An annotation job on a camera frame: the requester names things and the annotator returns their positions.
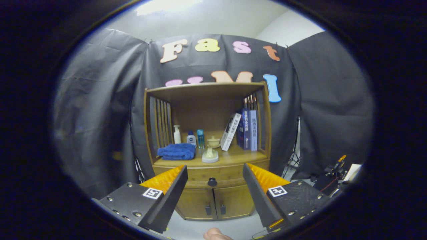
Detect wooden countertop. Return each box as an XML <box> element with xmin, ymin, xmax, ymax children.
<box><xmin>153</xmin><ymin>144</ymin><xmax>268</xmax><ymax>168</ymax></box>

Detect dark blue book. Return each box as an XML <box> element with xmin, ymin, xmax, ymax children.
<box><xmin>236</xmin><ymin>108</ymin><xmax>251</xmax><ymax>150</ymax></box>

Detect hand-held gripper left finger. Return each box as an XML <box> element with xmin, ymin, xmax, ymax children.
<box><xmin>92</xmin><ymin>165</ymin><xmax>189</xmax><ymax>234</ymax></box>

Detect wooden cabinet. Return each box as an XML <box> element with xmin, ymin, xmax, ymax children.
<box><xmin>144</xmin><ymin>82</ymin><xmax>272</xmax><ymax>221</ymax></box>

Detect light blue book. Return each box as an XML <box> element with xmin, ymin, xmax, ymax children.
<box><xmin>250</xmin><ymin>109</ymin><xmax>258</xmax><ymax>151</ymax></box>

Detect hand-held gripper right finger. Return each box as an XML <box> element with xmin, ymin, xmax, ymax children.
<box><xmin>243</xmin><ymin>163</ymin><xmax>331</xmax><ymax>233</ymax></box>

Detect black tripod stand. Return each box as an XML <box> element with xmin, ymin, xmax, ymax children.
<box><xmin>128</xmin><ymin>100</ymin><xmax>147</xmax><ymax>184</ymax></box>
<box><xmin>282</xmin><ymin>117</ymin><xmax>301</xmax><ymax>179</ymax></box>

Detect white sheet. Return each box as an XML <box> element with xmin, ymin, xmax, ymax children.
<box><xmin>344</xmin><ymin>163</ymin><xmax>362</xmax><ymax>182</ymax></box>

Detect black device with orange tip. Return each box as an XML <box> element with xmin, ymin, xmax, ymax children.
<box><xmin>325</xmin><ymin>155</ymin><xmax>347</xmax><ymax>177</ymax></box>

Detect wooden cabinet door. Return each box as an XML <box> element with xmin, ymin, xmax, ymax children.
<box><xmin>215</xmin><ymin>185</ymin><xmax>256</xmax><ymax>219</ymax></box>
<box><xmin>175</xmin><ymin>188</ymin><xmax>215</xmax><ymax>220</ymax></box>

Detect white book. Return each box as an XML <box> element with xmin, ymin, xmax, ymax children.
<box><xmin>220</xmin><ymin>113</ymin><xmax>242</xmax><ymax>152</ymax></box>

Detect blue folded towel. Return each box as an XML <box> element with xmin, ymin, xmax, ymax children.
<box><xmin>157</xmin><ymin>143</ymin><xmax>196</xmax><ymax>161</ymax></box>

